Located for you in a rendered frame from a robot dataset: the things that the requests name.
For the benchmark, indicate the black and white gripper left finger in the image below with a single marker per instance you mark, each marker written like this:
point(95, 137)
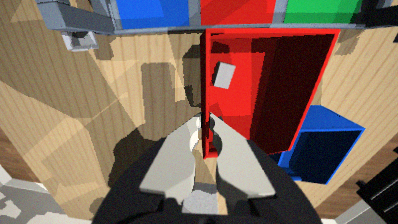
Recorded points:
point(166, 169)

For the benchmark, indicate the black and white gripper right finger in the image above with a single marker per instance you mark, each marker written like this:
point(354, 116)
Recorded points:
point(245, 172)

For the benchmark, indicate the blue bin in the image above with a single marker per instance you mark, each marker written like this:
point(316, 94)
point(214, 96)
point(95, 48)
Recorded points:
point(322, 144)

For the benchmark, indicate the grey metal shelf rack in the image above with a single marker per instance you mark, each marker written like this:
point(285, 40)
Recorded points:
point(121, 17)

